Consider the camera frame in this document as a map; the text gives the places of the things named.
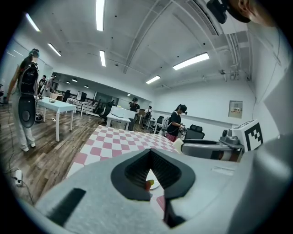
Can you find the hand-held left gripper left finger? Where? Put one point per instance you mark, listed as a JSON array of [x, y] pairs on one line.
[[96, 194]]

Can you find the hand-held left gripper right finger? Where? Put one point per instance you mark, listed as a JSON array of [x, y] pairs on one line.
[[206, 182]]

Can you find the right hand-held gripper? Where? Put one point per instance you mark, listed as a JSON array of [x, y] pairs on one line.
[[242, 134]]

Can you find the black office chair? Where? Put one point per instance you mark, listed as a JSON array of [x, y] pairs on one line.
[[107, 110], [194, 133]]

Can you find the pale yellow block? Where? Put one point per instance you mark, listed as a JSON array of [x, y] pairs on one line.
[[178, 145]]

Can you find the white round plate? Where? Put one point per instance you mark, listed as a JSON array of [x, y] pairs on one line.
[[156, 183]]

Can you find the pink checkered tablecloth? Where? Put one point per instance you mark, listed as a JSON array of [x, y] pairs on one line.
[[110, 141]]

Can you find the small white table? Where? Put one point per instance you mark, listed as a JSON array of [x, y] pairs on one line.
[[117, 120]]

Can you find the white power strip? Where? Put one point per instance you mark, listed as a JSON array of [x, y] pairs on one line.
[[18, 177]]

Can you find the white cardboard box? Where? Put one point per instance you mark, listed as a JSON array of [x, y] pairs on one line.
[[122, 112]]

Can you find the long ceiling light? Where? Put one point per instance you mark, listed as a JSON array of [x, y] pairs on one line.
[[54, 49], [102, 58], [191, 61], [32, 22], [153, 79], [100, 13]]

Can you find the long white table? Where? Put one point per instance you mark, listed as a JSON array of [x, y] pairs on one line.
[[59, 105]]

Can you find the ceiling air vent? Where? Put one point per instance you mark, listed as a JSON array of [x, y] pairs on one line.
[[203, 16]]

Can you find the person's head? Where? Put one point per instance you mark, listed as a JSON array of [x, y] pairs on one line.
[[256, 11]]

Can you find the grey wall electrical panel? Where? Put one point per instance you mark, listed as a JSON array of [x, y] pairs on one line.
[[235, 109]]

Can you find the black head-worn camera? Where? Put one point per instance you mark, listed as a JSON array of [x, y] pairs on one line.
[[217, 10]]

